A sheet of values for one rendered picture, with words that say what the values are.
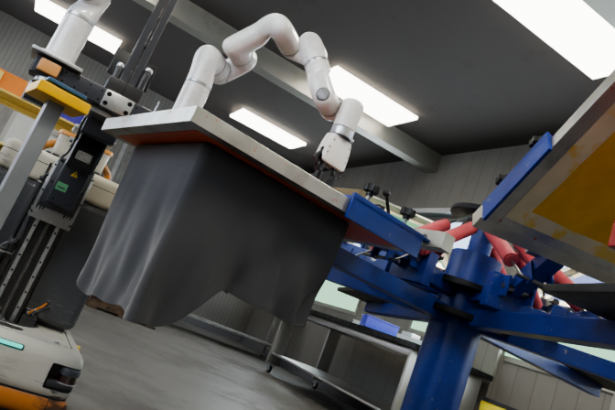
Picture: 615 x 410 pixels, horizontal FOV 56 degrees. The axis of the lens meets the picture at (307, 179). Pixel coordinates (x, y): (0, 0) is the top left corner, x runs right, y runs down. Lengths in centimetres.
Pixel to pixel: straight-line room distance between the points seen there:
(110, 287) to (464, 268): 135
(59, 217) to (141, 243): 102
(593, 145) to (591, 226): 28
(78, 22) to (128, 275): 95
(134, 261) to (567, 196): 112
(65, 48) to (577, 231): 164
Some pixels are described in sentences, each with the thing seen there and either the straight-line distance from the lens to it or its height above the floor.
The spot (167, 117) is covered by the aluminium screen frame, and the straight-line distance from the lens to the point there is 137.
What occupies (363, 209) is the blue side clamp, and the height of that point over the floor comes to 98.
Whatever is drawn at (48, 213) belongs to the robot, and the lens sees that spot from 242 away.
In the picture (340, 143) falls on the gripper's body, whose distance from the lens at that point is 182.
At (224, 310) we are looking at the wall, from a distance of 1084.
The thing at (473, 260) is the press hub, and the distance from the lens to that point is 231.
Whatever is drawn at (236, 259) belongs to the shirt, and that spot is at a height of 74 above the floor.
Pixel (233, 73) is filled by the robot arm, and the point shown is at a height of 141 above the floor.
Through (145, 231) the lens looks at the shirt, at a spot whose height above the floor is 72.
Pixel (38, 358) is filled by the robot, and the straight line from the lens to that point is 223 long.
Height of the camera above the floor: 64
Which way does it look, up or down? 14 degrees up
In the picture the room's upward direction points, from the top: 22 degrees clockwise
